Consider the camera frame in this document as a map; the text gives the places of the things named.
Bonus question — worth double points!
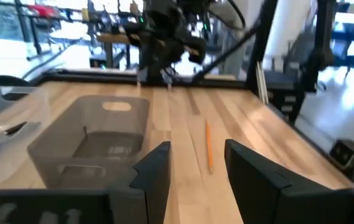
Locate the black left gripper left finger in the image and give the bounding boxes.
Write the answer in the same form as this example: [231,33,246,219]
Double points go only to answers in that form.
[108,141,172,224]

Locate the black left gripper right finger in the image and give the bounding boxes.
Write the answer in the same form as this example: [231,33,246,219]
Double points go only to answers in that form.
[224,138,337,224]

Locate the orange pencil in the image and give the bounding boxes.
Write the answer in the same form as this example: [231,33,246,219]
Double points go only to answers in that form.
[205,119,215,174]

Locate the wooden background table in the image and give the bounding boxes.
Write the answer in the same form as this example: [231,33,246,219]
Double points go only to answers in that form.
[95,32,141,70]

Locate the grey translucent plastic bin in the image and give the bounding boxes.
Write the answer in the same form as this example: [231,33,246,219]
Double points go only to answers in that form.
[26,94,151,191]

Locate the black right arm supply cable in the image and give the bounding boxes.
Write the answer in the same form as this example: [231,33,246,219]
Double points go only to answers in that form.
[191,21,260,84]

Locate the small black camera box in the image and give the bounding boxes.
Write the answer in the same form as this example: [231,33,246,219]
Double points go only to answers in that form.
[328,138,354,171]

